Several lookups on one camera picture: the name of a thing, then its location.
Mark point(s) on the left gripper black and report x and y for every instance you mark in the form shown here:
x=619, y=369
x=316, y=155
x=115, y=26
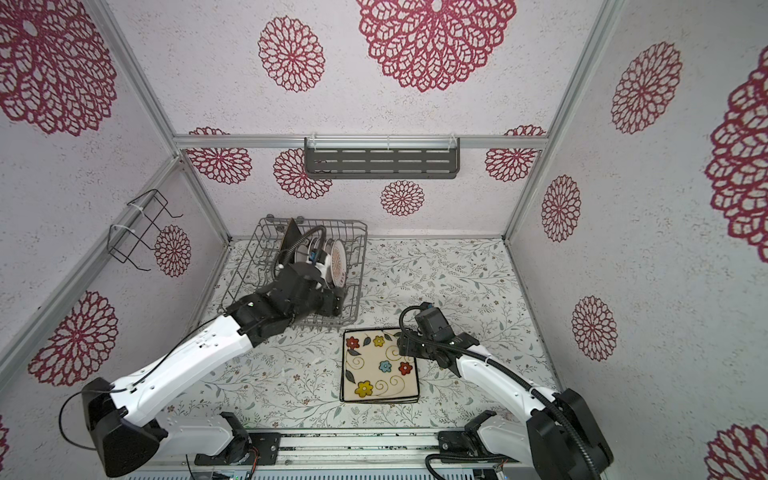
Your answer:
x=333, y=300

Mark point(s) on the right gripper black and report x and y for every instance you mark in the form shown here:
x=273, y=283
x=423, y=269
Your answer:
x=403, y=349

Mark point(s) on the floral patterned rectangular plate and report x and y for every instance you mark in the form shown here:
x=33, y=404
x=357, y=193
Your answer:
x=379, y=363

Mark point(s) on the white round plate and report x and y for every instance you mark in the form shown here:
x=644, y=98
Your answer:
x=338, y=264
x=329, y=252

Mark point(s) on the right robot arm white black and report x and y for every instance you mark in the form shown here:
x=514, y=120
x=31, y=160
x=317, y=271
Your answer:
x=554, y=432

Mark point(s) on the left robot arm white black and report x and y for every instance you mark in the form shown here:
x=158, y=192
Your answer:
x=126, y=419

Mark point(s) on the grey wire dish rack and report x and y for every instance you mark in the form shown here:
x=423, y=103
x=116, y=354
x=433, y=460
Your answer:
x=253, y=267

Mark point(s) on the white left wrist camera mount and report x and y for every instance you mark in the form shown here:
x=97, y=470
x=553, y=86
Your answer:
x=321, y=260

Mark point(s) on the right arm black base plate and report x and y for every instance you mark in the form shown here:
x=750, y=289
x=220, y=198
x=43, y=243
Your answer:
x=466, y=445

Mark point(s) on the grey slotted wall shelf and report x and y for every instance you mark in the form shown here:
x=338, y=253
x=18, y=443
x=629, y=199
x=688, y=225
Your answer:
x=382, y=160

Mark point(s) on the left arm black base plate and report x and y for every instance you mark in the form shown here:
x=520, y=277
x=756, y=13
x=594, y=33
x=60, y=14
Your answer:
x=253, y=448

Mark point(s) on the black wire wall holder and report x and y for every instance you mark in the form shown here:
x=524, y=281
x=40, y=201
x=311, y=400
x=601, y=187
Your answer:
x=124, y=238

